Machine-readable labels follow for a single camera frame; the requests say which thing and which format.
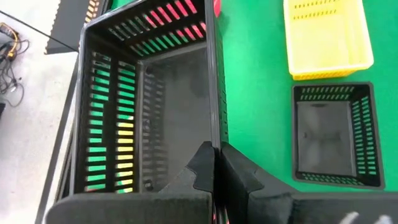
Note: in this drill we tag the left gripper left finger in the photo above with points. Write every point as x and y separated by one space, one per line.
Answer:
186 205

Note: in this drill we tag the black slotted plastic basket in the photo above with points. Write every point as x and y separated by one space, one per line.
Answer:
180 109
323 140

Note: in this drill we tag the yellow slotted plastic basket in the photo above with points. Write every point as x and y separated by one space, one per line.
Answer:
326 46

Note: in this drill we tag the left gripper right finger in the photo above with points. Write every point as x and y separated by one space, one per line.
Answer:
264 205

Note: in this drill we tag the black table frame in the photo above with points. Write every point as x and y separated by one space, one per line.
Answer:
59 137

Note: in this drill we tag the black mat orange striped edges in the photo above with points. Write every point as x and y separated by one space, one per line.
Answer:
68 25

